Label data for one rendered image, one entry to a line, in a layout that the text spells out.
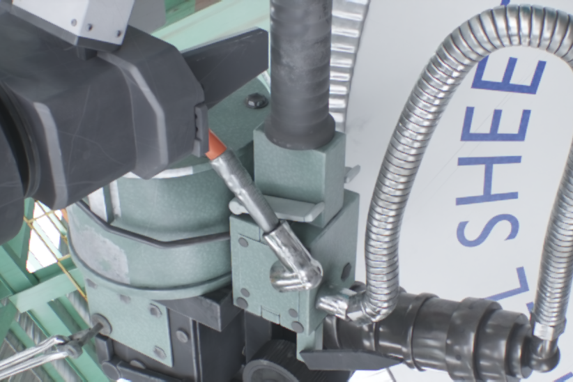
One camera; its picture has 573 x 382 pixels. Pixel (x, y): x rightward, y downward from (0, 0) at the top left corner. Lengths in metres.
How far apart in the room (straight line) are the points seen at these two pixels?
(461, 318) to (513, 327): 0.03
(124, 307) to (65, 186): 0.32
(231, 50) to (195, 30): 5.27
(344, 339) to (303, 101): 0.22
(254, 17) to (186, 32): 0.42
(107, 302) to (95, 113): 0.34
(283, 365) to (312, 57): 0.25
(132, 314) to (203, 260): 0.10
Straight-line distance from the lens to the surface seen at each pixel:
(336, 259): 0.59
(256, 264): 0.58
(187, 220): 0.58
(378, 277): 0.55
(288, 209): 0.55
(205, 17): 5.65
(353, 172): 0.57
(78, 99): 0.36
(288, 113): 0.53
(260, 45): 0.43
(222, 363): 0.72
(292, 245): 0.54
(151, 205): 0.57
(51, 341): 0.72
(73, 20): 0.37
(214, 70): 0.41
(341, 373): 0.72
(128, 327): 0.70
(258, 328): 0.71
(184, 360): 0.68
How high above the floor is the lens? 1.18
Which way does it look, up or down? 11 degrees up
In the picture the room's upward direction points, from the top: 113 degrees counter-clockwise
